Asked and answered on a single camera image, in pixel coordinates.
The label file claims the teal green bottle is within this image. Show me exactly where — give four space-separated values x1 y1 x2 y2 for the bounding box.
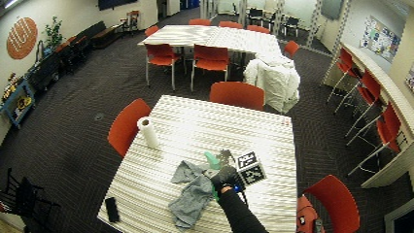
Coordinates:
203 150 222 171

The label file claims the red plastic chair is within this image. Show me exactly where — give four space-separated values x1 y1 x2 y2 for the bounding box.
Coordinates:
300 174 362 233
106 98 154 158
207 81 266 112

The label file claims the black bench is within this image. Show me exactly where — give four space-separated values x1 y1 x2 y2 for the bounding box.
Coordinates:
74 20 125 50

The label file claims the grey cloth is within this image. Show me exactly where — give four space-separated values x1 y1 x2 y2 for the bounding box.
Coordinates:
166 159 217 231

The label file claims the green potted plant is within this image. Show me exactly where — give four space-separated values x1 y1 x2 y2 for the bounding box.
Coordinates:
41 16 65 50

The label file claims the group of black chairs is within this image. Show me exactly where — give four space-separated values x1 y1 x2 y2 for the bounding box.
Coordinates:
246 7 300 37

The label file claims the dark wall screen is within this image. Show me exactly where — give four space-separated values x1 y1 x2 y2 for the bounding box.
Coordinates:
97 0 139 12

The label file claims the red bar stool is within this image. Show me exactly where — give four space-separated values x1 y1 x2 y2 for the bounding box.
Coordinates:
346 102 406 178
334 69 384 138
326 47 362 105

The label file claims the white cube with black markers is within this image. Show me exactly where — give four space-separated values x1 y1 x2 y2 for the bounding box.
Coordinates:
234 150 267 187

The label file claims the long white table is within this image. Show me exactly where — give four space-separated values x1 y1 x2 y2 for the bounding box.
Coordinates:
137 24 283 56

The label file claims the white jacket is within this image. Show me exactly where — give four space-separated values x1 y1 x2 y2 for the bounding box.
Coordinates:
242 52 302 115

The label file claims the group of red chairs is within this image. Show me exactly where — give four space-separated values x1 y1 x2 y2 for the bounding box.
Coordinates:
143 17 300 93

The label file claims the white wall counter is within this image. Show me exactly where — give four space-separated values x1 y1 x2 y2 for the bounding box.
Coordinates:
322 41 414 189

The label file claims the colourful wall poster board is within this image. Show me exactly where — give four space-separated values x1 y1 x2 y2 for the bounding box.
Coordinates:
358 15 402 63

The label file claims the black remote control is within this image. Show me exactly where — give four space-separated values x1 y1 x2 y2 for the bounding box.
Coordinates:
103 196 121 223

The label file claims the black metal chair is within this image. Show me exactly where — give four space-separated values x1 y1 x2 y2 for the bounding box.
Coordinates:
0 167 62 233

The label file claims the round orange wall sign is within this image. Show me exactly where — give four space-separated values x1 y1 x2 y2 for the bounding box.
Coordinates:
5 17 39 61

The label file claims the white paper towel roll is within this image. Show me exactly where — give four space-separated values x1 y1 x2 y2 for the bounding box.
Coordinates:
135 116 161 150

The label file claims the blue shelf cart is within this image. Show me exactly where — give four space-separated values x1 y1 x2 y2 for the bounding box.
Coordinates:
0 73 37 129

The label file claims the dark monitor screen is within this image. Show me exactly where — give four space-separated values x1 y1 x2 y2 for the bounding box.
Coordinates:
383 197 414 233

